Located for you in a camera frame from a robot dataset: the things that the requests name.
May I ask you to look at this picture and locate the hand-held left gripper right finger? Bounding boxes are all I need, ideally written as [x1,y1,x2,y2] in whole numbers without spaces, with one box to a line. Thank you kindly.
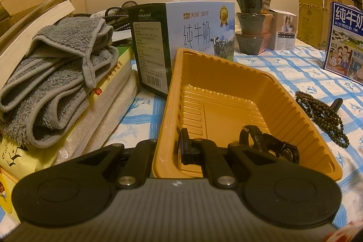
[179,128,287,189]

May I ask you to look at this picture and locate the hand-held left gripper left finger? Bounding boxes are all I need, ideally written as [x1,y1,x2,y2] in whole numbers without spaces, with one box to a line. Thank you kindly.
[61,139,158,189]

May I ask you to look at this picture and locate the yellow plastic tray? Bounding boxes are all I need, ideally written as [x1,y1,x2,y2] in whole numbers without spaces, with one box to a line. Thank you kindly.
[152,47,343,181]

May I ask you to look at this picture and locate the black wrist watch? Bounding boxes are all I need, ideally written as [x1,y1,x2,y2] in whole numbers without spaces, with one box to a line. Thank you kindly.
[239,125,300,164]

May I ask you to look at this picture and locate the long dark bead necklace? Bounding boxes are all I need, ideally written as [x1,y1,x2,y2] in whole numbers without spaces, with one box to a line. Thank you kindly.
[295,91,350,149]

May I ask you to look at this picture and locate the clear vacuum rice pack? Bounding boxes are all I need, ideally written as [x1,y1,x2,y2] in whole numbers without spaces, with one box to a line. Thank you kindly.
[54,72,140,167]

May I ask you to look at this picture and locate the rice pack yellow green label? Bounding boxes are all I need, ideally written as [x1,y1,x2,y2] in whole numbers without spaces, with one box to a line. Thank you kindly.
[65,45,135,146]

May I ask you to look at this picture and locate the grey folded towel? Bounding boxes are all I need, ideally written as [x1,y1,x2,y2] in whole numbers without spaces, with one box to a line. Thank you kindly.
[0,17,120,149]

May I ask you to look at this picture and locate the white cow print milk carton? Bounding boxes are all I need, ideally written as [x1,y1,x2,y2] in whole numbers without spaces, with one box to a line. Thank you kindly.
[128,0,236,98]

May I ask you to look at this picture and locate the yellow printed packet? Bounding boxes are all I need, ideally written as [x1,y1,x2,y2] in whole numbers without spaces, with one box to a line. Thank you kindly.
[0,133,69,214]

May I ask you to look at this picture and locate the blue checked tablecloth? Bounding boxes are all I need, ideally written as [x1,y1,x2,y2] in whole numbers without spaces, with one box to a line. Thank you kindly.
[0,42,363,231]

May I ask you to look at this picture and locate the small white product box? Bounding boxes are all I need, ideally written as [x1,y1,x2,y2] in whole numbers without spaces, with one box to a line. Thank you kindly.
[268,10,297,50]

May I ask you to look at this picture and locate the thick paperback book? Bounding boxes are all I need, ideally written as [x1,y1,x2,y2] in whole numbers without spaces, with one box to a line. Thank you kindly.
[0,0,76,81]

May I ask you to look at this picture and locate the open cardboard box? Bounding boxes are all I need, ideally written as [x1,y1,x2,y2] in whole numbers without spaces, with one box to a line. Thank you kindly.
[297,0,355,50]

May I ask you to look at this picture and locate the blue illustrated milk box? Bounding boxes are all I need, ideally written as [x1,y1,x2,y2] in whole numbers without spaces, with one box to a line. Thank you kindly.
[323,1,363,86]

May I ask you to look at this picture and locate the black twisted cords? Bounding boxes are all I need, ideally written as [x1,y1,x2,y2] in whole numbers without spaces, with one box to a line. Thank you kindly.
[74,1,142,33]

